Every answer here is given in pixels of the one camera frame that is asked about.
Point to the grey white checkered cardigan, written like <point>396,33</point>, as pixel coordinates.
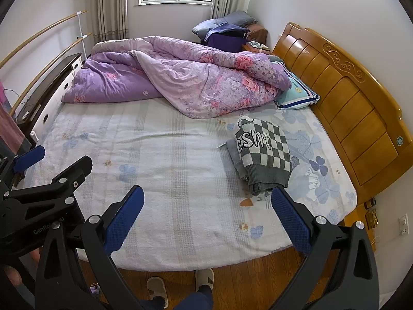
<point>267,148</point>

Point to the white barre post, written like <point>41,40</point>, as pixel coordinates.
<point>80,35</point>

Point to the purple floral quilt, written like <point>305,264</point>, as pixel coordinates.
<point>193,74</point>

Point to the white wall socket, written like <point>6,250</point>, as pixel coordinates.
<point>403,225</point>

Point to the dark purple cloth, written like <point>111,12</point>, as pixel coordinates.
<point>226,40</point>

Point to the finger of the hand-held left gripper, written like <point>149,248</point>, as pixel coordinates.
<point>64,180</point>
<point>30,158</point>

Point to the grey folded garment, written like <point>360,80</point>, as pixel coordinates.
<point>235,158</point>

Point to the light blue striped pillow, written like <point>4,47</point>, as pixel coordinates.
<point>300,92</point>

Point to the wooden nightstand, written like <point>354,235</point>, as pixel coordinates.
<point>258,47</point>

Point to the person's left leg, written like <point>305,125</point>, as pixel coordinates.
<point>151,304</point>

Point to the gold wall socket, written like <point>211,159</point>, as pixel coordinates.
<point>371,219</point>

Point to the person's left hand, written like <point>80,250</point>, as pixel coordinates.
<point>11,276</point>

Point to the wooden bed headboard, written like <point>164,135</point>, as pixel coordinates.
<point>348,103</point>

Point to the dark topped white cabinet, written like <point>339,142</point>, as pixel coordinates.
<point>55,80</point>

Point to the blue grey pillow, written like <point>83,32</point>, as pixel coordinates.
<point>226,21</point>

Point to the black set-top box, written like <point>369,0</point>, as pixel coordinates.
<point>30,109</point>

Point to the person's leg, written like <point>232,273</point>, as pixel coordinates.
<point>200,302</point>
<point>151,304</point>

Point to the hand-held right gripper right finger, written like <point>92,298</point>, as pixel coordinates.
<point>290,219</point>

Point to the person's right leg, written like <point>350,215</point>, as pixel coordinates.
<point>200,302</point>

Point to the brown pillow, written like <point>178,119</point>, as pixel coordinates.
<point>258,32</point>

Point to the beige slipper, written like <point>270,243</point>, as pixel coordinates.
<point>205,279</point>
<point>158,285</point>

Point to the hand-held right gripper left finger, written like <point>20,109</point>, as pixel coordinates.
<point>124,219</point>

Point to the pink grey towel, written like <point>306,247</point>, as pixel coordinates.
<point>11,122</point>

